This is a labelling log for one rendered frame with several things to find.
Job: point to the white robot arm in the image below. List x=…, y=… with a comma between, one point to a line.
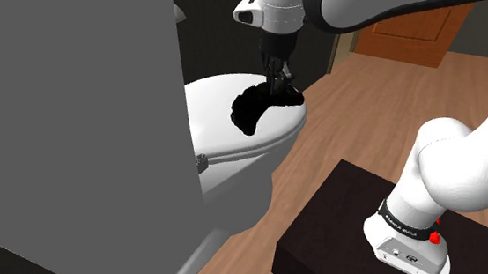
x=452, y=168

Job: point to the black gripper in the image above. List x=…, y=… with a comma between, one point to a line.
x=278, y=44

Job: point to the white toilet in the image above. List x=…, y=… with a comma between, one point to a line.
x=212, y=104

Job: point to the dark robot stand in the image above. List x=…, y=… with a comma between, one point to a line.
x=332, y=229

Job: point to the brown wooden door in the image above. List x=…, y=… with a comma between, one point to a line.
x=410, y=40

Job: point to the black curved object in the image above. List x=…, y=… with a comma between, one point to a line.
x=250, y=109

